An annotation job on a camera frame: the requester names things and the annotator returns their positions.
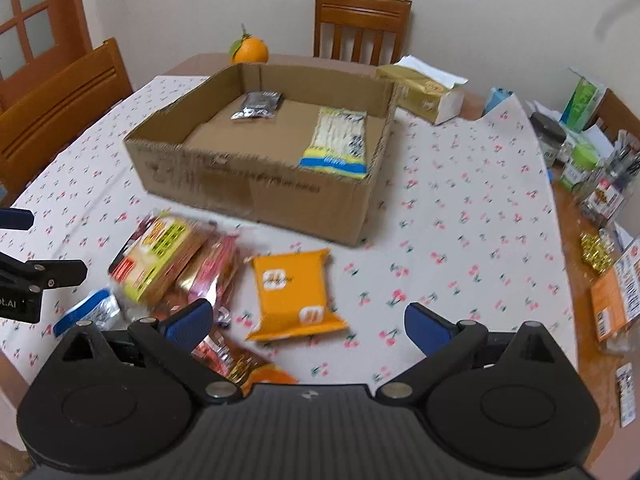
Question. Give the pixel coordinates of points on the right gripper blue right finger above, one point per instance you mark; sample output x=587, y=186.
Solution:
x=448, y=348

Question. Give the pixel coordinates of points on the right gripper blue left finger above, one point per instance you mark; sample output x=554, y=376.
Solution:
x=170, y=343

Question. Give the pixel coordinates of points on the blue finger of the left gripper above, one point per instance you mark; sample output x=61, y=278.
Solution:
x=16, y=219
x=41, y=274

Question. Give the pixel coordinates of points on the brown orange snack bag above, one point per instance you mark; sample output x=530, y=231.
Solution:
x=220, y=353

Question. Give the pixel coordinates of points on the pink biscuit pack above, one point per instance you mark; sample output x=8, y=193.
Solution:
x=210, y=272

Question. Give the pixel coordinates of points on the white blue snack bag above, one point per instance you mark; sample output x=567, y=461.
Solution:
x=100, y=307

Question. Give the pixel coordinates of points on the orange square snack pack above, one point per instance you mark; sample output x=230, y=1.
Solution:
x=293, y=298

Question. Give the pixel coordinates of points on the long yellow blue noodle snack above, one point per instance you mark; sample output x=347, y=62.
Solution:
x=338, y=145

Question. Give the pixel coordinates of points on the small dark clear snack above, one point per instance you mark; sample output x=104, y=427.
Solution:
x=259, y=104

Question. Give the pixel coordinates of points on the wooden chair left side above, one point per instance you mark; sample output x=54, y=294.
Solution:
x=48, y=119

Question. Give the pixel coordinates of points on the wooden chair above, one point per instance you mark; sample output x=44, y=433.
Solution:
x=612, y=115
x=48, y=119

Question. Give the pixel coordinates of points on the cherry print tablecloth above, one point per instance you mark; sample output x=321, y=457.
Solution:
x=462, y=220

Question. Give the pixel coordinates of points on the orange printed box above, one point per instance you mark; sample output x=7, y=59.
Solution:
x=615, y=295

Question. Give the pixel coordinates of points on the gold trinket pile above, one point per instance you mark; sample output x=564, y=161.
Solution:
x=598, y=250

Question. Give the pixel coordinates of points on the wooden door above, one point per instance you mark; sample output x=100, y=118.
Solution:
x=38, y=39

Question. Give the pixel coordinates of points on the brown cardboard box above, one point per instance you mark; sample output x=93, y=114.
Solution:
x=193, y=153

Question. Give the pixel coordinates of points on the green lid jar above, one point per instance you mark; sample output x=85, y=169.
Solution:
x=581, y=162

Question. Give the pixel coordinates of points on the dark lid jar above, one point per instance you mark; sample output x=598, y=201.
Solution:
x=551, y=136

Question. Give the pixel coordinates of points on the gold tissue pack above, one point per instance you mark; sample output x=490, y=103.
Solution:
x=424, y=90

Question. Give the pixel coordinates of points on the light blue box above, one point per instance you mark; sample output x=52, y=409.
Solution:
x=495, y=96

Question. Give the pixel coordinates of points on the green white carton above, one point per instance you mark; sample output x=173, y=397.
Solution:
x=586, y=97

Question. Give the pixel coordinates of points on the wooden chair right far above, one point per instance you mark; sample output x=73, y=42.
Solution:
x=612, y=115

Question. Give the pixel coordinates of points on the orange fruit with leaf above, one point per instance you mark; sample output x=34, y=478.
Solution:
x=248, y=49

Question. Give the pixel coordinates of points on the wooden chair far end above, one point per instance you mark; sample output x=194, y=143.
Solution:
x=379, y=17

